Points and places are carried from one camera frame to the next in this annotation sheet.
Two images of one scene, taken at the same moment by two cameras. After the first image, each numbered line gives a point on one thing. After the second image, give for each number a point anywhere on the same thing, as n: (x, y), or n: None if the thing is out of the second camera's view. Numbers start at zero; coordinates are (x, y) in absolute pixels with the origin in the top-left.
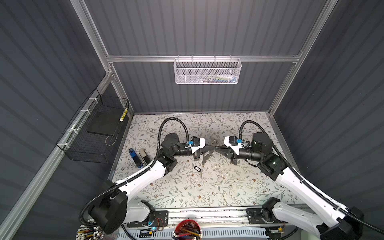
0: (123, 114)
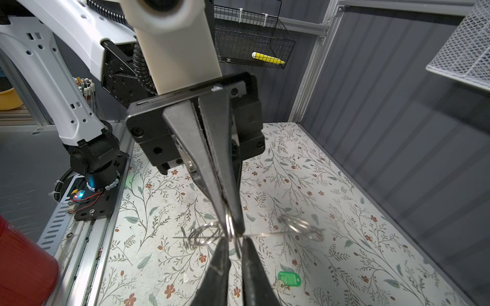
0: (268, 58)
